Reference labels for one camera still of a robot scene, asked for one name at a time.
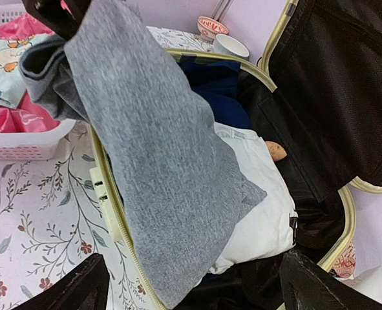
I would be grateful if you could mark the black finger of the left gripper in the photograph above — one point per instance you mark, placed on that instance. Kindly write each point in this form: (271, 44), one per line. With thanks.
(62, 17)

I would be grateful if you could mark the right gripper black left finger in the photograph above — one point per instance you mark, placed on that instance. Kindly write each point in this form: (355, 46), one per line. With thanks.
(85, 287)

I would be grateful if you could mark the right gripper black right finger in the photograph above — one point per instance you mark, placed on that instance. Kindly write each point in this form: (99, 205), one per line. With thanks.
(306, 286)

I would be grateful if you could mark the white t-shirt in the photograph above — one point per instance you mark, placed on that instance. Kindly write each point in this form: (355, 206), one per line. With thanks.
(268, 229)

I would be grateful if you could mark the teal cartoon t-shirt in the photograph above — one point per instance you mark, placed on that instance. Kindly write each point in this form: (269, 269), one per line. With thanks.
(12, 87)

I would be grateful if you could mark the pink printed garment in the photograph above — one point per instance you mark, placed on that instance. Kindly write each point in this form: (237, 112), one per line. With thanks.
(28, 117)

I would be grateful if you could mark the grey garment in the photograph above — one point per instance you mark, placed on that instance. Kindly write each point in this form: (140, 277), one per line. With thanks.
(181, 185)

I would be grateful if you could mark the white plastic mesh basket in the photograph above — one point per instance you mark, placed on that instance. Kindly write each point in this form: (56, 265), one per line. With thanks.
(29, 146)

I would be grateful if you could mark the dark blue garment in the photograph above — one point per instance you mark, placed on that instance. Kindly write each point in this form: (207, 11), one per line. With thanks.
(217, 83)

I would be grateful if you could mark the floral patterned tablecloth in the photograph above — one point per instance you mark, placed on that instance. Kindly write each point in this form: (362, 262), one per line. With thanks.
(50, 221)

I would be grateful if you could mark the brown plush toy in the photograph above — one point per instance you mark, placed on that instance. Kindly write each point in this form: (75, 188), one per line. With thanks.
(277, 152)

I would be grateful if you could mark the pink bowl behind basket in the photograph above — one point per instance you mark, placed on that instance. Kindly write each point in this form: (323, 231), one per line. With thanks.
(209, 28)

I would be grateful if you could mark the white ceramic bowl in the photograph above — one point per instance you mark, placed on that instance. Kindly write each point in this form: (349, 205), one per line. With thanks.
(224, 44)

